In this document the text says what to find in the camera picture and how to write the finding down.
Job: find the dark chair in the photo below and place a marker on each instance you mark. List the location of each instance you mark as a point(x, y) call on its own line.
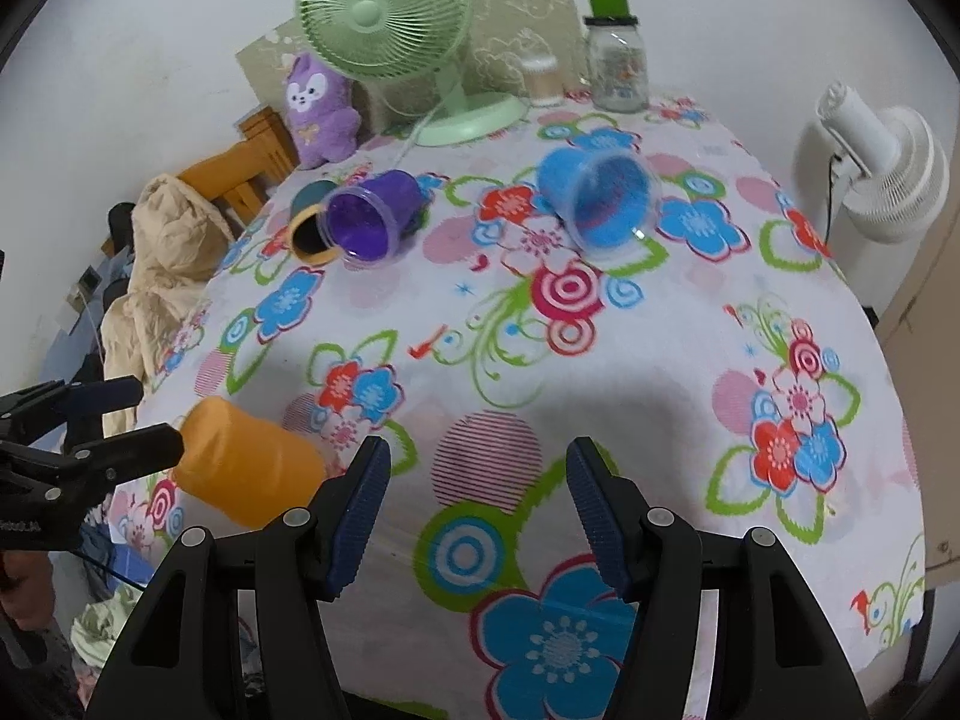
point(120, 223)

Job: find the beige patterned board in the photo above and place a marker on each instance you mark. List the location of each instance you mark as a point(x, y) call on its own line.
point(517, 0)

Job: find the white fan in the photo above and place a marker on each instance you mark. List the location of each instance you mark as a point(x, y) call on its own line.
point(900, 165)

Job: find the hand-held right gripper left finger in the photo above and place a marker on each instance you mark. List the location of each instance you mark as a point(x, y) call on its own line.
point(360, 510)

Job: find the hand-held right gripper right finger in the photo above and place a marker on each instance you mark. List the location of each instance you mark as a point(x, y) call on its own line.
point(596, 510)

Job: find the floral tablecloth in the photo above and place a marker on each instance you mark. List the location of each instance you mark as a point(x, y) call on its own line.
point(637, 360)

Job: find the green desk fan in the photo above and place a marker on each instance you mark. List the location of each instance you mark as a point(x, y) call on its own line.
point(367, 13)

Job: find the dark green cup yellow rim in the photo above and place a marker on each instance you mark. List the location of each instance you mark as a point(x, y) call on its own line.
point(304, 199)

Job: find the purple plastic cup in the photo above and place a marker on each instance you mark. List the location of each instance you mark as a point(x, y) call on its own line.
point(375, 217)

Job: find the beige jacket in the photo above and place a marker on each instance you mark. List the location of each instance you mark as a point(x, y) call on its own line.
point(165, 255)

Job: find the glass jar green lid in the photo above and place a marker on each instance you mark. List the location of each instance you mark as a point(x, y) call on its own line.
point(615, 67)

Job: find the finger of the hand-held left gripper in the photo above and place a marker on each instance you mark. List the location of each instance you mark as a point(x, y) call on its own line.
point(127, 454)
point(90, 396)

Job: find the blue plastic cup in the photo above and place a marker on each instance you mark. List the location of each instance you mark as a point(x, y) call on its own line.
point(592, 195)

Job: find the cotton swab container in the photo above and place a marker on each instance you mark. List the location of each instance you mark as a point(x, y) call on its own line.
point(541, 82)

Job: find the person's left hand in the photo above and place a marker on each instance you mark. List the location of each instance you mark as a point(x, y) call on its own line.
point(26, 585)

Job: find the purple plush toy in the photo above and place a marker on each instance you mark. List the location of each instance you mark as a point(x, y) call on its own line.
point(315, 112)

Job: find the pale green cloth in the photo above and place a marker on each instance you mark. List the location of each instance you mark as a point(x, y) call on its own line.
point(97, 626)

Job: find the orange plastic cup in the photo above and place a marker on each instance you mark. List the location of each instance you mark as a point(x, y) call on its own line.
point(247, 465)

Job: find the wall socket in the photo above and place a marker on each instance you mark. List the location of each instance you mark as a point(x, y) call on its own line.
point(88, 283)

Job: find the beige cabinet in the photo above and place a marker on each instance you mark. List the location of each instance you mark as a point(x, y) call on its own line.
point(930, 390)

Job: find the wooden chair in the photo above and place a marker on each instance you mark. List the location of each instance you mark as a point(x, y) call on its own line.
point(240, 180)

